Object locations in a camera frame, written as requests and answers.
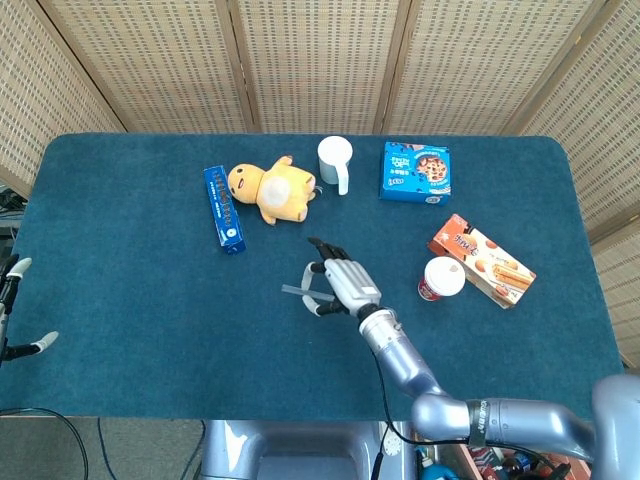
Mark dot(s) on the red white yogurt cup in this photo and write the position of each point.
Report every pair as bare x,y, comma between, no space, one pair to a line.
442,277

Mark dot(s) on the woven rattan folding screen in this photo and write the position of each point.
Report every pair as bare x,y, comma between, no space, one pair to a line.
320,60

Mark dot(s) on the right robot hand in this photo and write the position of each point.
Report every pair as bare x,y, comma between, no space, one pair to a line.
350,282

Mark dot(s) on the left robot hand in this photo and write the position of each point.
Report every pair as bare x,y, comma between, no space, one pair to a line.
21,267

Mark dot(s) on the red crate of assorted items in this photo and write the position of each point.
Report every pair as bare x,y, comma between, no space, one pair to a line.
480,460

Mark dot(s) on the transparent plastic straw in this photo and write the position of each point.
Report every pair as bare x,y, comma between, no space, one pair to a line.
295,290

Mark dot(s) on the blue chocolate chip cookie box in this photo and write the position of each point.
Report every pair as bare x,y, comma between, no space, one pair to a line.
415,172

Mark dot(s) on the yellow plush toy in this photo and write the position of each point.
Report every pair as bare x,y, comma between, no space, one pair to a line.
280,192

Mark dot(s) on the blue bottle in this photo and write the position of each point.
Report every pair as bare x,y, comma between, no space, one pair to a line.
435,472

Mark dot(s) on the grey robot torso base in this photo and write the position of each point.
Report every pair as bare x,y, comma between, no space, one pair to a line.
300,450

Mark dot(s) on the orange biscuit roll box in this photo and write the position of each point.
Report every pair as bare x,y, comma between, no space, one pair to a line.
495,267

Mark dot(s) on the long dark blue cookie box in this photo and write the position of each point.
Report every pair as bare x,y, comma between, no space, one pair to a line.
224,210

